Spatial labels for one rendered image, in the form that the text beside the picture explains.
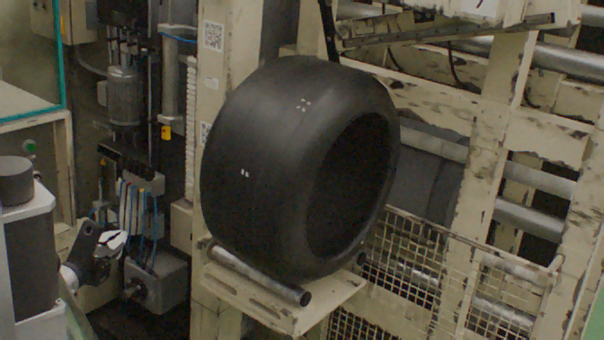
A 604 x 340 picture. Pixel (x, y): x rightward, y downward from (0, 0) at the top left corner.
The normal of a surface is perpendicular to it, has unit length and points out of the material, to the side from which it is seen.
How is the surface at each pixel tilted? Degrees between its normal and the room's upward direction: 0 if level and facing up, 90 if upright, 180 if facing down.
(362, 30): 90
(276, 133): 51
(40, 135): 90
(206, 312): 90
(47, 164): 90
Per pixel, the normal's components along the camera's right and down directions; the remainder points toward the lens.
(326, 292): 0.10, -0.91
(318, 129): 0.30, -0.17
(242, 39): 0.79, 0.32
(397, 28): -0.60, 0.28
